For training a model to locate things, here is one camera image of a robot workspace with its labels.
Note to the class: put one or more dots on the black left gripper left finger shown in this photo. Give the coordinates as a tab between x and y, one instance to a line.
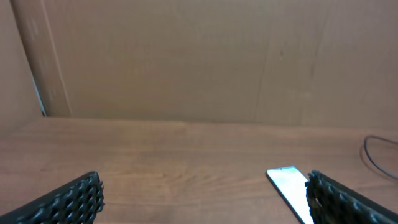
78	201

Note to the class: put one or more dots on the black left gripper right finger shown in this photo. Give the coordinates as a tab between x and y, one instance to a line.
330	202

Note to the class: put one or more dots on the blue screen smartphone black case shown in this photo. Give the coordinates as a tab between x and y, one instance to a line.
290	184

